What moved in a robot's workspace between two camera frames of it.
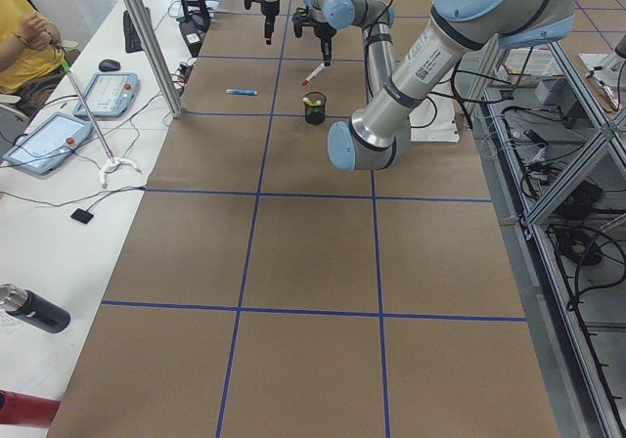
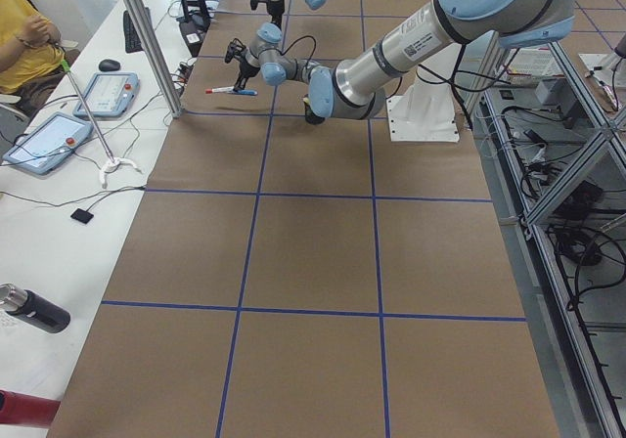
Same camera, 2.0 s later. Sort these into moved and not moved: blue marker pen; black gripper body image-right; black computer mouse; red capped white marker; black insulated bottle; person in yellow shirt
Moved: red capped white marker; black gripper body image-right
Not moved: blue marker pen; person in yellow shirt; black insulated bottle; black computer mouse
